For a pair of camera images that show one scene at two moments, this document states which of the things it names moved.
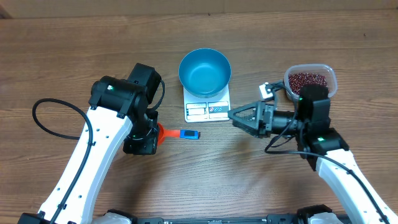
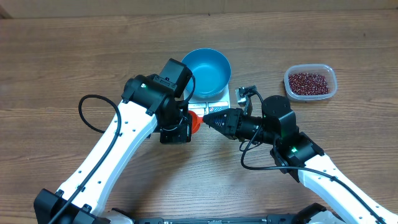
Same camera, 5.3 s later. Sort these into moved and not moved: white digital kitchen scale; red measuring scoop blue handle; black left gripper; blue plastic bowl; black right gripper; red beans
Moved: black right gripper; red measuring scoop blue handle; black left gripper
Not moved: blue plastic bowl; red beans; white digital kitchen scale
